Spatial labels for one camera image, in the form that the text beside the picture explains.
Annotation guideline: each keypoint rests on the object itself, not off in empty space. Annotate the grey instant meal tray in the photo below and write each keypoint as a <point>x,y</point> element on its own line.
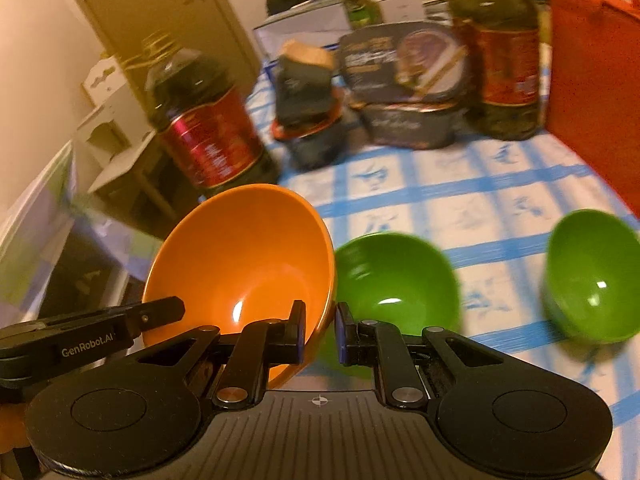
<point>405,65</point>

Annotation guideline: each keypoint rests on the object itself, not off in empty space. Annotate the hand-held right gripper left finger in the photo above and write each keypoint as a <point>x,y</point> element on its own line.
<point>300,332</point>

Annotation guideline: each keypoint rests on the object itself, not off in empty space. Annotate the white wooden chair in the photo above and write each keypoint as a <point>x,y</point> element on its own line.
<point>120,150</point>

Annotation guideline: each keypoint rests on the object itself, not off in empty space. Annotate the orange plastic bowl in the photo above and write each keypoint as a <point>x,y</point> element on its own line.
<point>240,250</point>

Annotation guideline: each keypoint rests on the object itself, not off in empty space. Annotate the dark instant meal box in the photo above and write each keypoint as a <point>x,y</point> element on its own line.
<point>410,127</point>

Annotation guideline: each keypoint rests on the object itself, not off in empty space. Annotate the red tote bag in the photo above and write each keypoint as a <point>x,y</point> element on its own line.
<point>595,85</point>

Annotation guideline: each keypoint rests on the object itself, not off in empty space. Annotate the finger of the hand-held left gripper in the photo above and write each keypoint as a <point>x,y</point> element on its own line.
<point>160,312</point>

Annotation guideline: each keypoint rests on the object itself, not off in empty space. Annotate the blue checked floral tablecloth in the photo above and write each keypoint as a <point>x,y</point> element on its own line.
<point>500,185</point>

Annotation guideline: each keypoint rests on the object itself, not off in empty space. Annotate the wooden door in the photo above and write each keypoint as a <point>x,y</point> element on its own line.
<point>150,10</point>

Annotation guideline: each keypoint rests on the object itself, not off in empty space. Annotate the cooking oil bottle red label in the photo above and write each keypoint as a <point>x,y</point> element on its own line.
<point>505,60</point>
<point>210,135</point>

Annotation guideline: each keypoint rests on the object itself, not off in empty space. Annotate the green plastic bowl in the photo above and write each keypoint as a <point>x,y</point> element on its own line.
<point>595,270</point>
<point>400,285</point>

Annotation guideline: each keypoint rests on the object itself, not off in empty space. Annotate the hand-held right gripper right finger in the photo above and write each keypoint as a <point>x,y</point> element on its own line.
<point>341,332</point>

